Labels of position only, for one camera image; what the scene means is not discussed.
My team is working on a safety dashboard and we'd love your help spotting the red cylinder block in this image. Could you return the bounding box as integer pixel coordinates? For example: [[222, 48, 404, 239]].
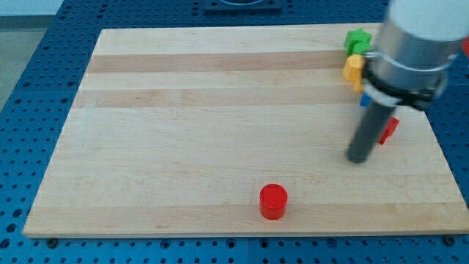
[[259, 183, 288, 220]]

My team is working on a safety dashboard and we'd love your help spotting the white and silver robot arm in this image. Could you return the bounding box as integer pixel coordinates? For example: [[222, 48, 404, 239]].
[[363, 0, 468, 111]]

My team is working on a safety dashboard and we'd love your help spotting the green star block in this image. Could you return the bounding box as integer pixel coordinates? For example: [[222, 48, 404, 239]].
[[344, 29, 372, 55]]

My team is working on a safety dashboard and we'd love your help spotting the red star block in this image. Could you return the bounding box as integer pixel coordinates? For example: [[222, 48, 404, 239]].
[[378, 117, 399, 145]]

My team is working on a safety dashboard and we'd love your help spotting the wooden board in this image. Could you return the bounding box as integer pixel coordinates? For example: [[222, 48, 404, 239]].
[[23, 23, 468, 238]]

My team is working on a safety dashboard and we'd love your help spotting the small yellow block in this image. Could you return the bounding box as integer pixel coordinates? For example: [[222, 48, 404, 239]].
[[353, 78, 363, 94]]

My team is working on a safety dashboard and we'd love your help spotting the yellow hexagon block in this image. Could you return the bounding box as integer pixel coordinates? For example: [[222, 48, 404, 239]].
[[342, 54, 365, 82]]

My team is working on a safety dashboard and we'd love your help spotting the blue block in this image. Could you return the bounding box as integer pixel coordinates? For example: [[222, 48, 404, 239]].
[[359, 93, 372, 108]]

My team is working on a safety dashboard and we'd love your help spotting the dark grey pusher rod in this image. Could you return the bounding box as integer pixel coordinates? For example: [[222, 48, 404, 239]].
[[346, 100, 396, 164]]

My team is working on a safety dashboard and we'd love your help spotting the green cylinder block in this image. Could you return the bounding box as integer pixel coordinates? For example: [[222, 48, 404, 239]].
[[352, 42, 372, 56]]

